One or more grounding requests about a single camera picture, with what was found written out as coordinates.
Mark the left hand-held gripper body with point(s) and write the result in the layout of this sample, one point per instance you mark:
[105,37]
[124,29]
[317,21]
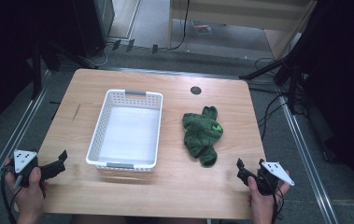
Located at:
[23,163]

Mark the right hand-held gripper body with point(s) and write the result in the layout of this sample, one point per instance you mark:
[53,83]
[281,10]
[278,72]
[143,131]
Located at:
[271,175]

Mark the red and green packet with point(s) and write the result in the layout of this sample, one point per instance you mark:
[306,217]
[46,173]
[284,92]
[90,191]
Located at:
[202,28]

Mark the person's right hand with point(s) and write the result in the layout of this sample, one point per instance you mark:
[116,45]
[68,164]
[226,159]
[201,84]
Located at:
[263,202]

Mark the black metal stand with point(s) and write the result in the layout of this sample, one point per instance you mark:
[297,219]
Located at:
[286,71]
[37,62]

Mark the green sock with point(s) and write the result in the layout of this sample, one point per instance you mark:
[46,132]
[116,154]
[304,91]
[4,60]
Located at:
[202,135]

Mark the light wooden cabinet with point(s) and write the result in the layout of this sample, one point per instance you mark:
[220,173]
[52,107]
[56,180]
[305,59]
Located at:
[237,18]

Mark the white plastic basket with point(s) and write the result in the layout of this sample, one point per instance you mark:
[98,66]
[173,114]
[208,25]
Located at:
[128,133]

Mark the person's left hand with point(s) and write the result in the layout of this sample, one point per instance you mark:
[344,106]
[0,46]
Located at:
[28,199]

